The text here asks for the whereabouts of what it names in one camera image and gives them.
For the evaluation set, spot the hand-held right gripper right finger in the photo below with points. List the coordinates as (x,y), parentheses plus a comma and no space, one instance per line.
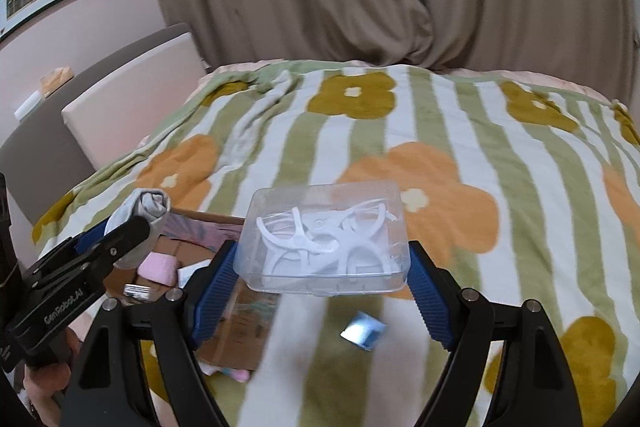
(430,302)

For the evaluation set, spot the clear plastic box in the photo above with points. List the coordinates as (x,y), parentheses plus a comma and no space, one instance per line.
(322,237)

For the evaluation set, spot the small white box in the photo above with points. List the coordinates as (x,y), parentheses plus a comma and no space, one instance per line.
(29,104)

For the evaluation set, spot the white patterned sock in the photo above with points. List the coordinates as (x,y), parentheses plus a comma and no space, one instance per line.
(145,217)

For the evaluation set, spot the grey headboard panel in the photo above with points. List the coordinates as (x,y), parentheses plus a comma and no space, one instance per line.
(35,167)

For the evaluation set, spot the green striped flower blanket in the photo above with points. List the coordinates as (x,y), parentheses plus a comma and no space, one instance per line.
(475,167)

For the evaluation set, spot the cardboard box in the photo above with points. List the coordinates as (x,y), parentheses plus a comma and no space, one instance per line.
(240,327)

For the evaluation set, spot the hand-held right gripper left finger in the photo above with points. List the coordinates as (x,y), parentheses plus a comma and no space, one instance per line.
(212,302)

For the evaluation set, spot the person's left hand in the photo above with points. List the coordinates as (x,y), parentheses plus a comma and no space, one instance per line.
(47,384)

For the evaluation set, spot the small blue box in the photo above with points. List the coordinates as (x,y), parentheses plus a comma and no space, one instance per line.
(364,331)

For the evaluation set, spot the white padded headboard panel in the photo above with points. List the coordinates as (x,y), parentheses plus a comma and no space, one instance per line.
(135,102)

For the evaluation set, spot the pink fluffy sock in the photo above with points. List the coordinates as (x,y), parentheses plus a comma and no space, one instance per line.
(160,269)

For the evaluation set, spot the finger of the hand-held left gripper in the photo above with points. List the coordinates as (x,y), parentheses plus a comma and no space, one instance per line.
(120,242)
(90,239)

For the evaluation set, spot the tissue box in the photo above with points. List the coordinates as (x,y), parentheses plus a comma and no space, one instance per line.
(56,81)

